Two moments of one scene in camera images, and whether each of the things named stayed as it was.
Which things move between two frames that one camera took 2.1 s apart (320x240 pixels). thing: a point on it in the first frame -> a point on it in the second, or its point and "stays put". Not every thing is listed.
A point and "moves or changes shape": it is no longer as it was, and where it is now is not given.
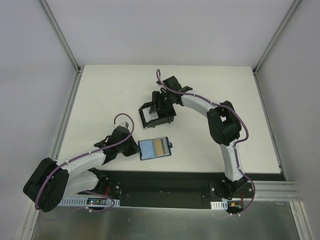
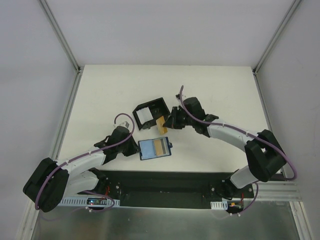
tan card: (158, 147) stays put
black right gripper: (163, 110) -> (177, 119)
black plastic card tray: (151, 119) moves or changes shape
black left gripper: (131, 147) stays put
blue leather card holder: (154, 148) stays put
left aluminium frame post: (60, 35) stays put
